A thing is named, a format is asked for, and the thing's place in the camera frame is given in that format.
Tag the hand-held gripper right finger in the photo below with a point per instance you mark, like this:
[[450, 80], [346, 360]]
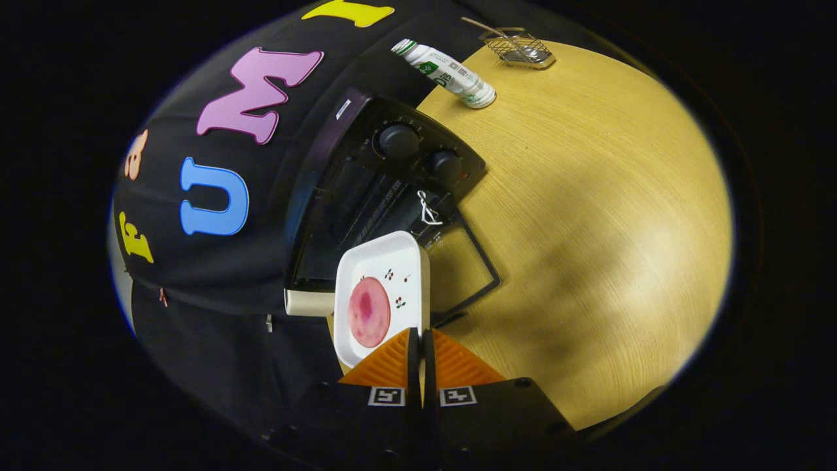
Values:
[[497, 418]]

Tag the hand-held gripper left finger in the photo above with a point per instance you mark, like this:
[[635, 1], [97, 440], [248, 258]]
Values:
[[353, 418]]

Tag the pink round ham slice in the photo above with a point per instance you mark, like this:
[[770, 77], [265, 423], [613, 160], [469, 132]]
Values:
[[369, 313]]

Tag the white square plate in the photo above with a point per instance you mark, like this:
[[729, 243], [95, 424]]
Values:
[[386, 252]]

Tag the black toaster oven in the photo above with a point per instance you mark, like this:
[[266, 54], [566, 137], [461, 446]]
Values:
[[418, 162]]

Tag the white bread toaster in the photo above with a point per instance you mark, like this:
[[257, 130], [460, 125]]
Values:
[[310, 303]]

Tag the white drink bottle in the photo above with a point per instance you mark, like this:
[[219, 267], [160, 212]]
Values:
[[451, 73]]

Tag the wooden stick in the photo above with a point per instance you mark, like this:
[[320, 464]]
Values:
[[484, 27]]

